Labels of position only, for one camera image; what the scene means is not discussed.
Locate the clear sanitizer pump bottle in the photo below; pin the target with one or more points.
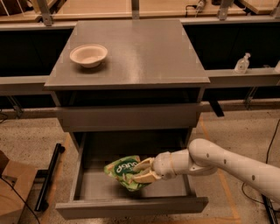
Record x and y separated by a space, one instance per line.
242 64

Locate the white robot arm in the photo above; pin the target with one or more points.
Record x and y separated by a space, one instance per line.
203 157

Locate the black metal floor bar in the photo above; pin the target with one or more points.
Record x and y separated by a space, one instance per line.
47 175
271 212

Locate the grey metal rail shelf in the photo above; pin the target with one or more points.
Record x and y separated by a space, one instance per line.
23 83

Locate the white paper bowl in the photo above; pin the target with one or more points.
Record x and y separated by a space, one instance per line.
88 56

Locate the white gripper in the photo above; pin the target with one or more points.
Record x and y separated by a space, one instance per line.
162 166

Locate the black metal floor bar right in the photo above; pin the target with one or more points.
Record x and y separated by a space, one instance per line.
271 212

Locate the brown cardboard box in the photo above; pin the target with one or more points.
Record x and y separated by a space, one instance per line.
16 180

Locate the closed grey top drawer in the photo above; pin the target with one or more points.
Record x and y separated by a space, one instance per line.
132 117

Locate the open grey middle drawer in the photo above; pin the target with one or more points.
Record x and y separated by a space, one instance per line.
96 195

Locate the green rice chip bag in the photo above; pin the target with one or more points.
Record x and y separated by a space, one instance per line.
122 171

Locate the grey drawer cabinet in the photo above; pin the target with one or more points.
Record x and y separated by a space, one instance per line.
122 88

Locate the black metal floor bar left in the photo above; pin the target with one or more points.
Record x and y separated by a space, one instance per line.
47 175

